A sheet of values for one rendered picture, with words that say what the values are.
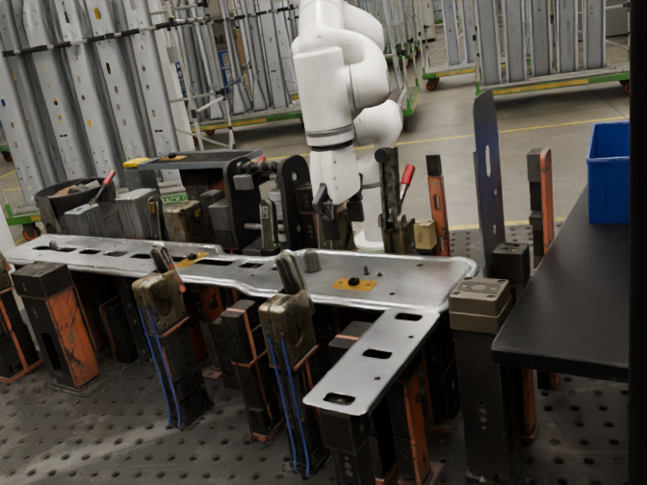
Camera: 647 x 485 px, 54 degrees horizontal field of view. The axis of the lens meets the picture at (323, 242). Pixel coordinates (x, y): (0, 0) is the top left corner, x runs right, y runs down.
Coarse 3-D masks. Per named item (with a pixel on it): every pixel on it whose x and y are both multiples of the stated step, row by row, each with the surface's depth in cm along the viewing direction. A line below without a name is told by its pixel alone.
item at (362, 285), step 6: (336, 282) 122; (342, 282) 123; (348, 282) 121; (354, 282) 119; (360, 282) 121; (366, 282) 120; (372, 282) 120; (342, 288) 120; (348, 288) 119; (354, 288) 118; (360, 288) 118; (366, 288) 118; (372, 288) 118
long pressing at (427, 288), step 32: (32, 256) 173; (64, 256) 169; (96, 256) 164; (128, 256) 160; (224, 256) 147; (256, 256) 143; (320, 256) 138; (352, 256) 134; (384, 256) 131; (416, 256) 128; (256, 288) 127; (320, 288) 122; (384, 288) 117; (416, 288) 115; (448, 288) 113
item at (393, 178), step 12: (384, 156) 126; (396, 156) 129; (384, 168) 131; (396, 168) 130; (384, 180) 132; (396, 180) 130; (384, 192) 132; (396, 192) 130; (384, 204) 132; (396, 204) 131; (384, 216) 133; (396, 216) 131; (384, 228) 133; (396, 228) 132
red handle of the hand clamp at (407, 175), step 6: (408, 168) 138; (414, 168) 139; (402, 174) 139; (408, 174) 138; (402, 180) 137; (408, 180) 137; (402, 186) 137; (408, 186) 137; (402, 192) 136; (402, 198) 135; (390, 216) 133; (390, 222) 133
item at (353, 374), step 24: (384, 312) 108; (408, 312) 107; (432, 312) 105; (384, 336) 100; (408, 336) 99; (360, 360) 95; (384, 360) 94; (408, 360) 94; (336, 384) 90; (360, 384) 89; (384, 384) 88; (336, 408) 84; (360, 408) 84
